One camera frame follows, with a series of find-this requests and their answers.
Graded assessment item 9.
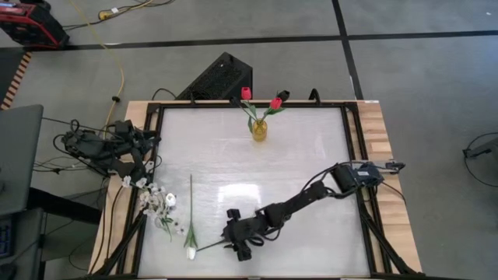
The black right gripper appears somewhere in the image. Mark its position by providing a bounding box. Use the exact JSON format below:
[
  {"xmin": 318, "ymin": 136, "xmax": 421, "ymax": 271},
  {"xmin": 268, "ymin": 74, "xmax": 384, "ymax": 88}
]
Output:
[{"xmin": 220, "ymin": 209, "xmax": 272, "ymax": 262}]

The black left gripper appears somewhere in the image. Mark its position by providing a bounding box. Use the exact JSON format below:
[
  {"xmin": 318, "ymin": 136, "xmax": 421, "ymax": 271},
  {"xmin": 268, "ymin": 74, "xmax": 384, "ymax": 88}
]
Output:
[{"xmin": 114, "ymin": 120, "xmax": 161, "ymax": 183}]

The red artificial tulip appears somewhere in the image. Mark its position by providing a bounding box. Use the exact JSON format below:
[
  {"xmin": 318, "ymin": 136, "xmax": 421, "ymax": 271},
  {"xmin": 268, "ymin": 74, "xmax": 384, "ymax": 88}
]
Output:
[
  {"xmin": 240, "ymin": 86, "xmax": 258, "ymax": 133},
  {"xmin": 259, "ymin": 96, "xmax": 287, "ymax": 124}
]

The yellow glass vase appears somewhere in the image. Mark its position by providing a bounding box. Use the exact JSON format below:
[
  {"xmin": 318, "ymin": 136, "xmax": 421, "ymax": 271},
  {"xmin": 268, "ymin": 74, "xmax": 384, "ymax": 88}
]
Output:
[{"xmin": 251, "ymin": 119, "xmax": 268, "ymax": 142}]

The black computer tower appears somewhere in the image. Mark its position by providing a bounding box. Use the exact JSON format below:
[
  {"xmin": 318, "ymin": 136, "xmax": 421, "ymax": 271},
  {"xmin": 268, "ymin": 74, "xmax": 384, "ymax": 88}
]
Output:
[{"xmin": 175, "ymin": 51, "xmax": 254, "ymax": 101}]

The grey side desk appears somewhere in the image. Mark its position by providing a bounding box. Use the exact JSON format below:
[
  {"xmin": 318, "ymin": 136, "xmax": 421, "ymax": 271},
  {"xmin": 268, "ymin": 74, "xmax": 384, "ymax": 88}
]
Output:
[{"xmin": 0, "ymin": 103, "xmax": 44, "ymax": 217}]

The red and black tool case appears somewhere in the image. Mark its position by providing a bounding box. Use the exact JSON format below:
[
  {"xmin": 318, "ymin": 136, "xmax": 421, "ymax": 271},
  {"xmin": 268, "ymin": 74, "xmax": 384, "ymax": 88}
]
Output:
[{"xmin": 0, "ymin": 0, "xmax": 70, "ymax": 50}]

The grey stand foot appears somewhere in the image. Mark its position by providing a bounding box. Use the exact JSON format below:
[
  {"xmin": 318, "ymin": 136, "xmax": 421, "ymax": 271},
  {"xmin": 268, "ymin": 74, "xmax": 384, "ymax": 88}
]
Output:
[{"xmin": 461, "ymin": 136, "xmax": 498, "ymax": 160}]

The black metal table frame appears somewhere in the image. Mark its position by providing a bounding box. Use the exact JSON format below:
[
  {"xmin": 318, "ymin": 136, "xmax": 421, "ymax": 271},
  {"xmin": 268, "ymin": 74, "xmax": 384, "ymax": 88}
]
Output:
[{"xmin": 87, "ymin": 100, "xmax": 427, "ymax": 280}]

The yellow floor cable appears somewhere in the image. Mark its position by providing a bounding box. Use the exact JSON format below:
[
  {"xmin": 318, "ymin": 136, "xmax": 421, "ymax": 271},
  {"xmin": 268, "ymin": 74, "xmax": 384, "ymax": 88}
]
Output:
[{"xmin": 68, "ymin": 0, "xmax": 125, "ymax": 135}]

